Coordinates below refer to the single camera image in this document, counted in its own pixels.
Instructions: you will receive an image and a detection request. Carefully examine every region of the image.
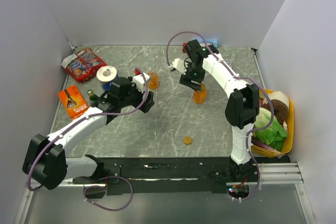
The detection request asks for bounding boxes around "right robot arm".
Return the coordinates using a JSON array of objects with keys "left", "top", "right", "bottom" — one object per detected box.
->
[{"left": 172, "top": 39, "right": 259, "bottom": 182}]

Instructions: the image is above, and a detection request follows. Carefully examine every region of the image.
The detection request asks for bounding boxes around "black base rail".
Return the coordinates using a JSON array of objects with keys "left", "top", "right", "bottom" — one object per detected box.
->
[{"left": 72, "top": 157, "right": 291, "bottom": 196}]

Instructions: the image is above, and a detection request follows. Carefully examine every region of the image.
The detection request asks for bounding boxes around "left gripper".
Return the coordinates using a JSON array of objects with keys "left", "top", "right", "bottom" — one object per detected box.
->
[{"left": 119, "top": 77, "right": 154, "bottom": 113}]

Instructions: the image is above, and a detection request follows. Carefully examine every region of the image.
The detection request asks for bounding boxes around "orange razor package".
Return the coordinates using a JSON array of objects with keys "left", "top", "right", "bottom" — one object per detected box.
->
[{"left": 58, "top": 85, "right": 89, "bottom": 120}]

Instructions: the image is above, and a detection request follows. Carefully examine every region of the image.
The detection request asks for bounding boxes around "blue packet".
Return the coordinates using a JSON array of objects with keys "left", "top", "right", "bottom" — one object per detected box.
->
[{"left": 198, "top": 39, "right": 220, "bottom": 48}]

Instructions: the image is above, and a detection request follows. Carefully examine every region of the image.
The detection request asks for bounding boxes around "yellow basket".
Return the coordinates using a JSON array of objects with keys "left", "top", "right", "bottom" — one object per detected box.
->
[{"left": 251, "top": 89, "right": 294, "bottom": 157}]

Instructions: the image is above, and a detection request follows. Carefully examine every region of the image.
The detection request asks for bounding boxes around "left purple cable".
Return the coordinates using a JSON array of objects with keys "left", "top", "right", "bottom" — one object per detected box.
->
[{"left": 26, "top": 68, "right": 150, "bottom": 211}]

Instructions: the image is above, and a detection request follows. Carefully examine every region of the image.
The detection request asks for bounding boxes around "red snack bag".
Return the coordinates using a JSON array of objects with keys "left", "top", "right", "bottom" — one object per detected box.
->
[{"left": 61, "top": 48, "right": 107, "bottom": 82}]

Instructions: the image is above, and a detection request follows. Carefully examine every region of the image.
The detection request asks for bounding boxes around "purple cable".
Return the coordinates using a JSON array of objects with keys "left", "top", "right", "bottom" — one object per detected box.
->
[
  {"left": 166, "top": 31, "right": 275, "bottom": 203},
  {"left": 26, "top": 68, "right": 150, "bottom": 211}
]

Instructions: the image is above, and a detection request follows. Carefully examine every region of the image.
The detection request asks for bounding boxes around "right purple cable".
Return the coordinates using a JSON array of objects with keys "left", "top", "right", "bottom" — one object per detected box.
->
[{"left": 166, "top": 31, "right": 275, "bottom": 203}]

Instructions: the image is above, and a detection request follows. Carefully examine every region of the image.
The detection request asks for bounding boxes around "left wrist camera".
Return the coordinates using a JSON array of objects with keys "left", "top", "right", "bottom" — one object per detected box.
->
[{"left": 132, "top": 68, "right": 150, "bottom": 93}]

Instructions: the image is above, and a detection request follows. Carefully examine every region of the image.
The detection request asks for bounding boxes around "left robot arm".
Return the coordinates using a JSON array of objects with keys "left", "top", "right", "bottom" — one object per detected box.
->
[{"left": 22, "top": 73, "right": 154, "bottom": 190}]

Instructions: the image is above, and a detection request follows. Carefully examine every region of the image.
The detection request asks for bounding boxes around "orange juice bottle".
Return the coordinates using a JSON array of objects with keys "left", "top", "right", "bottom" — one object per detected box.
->
[
  {"left": 193, "top": 84, "right": 207, "bottom": 104},
  {"left": 148, "top": 70, "right": 160, "bottom": 90}
]

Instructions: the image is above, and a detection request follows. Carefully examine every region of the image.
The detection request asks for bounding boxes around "green toy cabbage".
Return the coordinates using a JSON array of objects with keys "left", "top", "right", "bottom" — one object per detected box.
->
[{"left": 253, "top": 108, "right": 288, "bottom": 152}]

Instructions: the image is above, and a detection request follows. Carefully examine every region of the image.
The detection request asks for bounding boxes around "green glass bottle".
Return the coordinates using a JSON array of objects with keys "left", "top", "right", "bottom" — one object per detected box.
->
[{"left": 87, "top": 89, "right": 99, "bottom": 104}]

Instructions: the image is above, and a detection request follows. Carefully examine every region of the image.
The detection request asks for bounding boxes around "blue toilet paper roll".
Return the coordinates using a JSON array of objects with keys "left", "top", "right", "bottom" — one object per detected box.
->
[{"left": 96, "top": 66, "right": 119, "bottom": 91}]

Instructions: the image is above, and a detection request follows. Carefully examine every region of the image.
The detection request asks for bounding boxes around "red rectangular box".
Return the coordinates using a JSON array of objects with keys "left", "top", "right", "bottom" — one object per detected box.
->
[{"left": 182, "top": 42, "right": 187, "bottom": 53}]

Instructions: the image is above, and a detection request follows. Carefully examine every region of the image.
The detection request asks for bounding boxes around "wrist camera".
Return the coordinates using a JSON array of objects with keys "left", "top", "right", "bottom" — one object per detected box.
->
[
  {"left": 132, "top": 68, "right": 150, "bottom": 93},
  {"left": 170, "top": 58, "right": 187, "bottom": 75}
]

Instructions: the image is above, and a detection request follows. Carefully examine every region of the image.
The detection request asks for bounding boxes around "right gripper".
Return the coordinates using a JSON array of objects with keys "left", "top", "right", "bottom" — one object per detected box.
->
[{"left": 179, "top": 60, "right": 205, "bottom": 92}]

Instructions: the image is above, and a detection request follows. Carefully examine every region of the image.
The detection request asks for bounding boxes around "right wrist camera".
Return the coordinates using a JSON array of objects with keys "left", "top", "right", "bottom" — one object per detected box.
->
[{"left": 170, "top": 58, "right": 187, "bottom": 75}]

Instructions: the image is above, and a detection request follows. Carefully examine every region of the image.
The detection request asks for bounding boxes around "brown white plush toy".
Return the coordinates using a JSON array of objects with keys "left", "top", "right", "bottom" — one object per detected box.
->
[{"left": 261, "top": 91, "right": 290, "bottom": 125}]

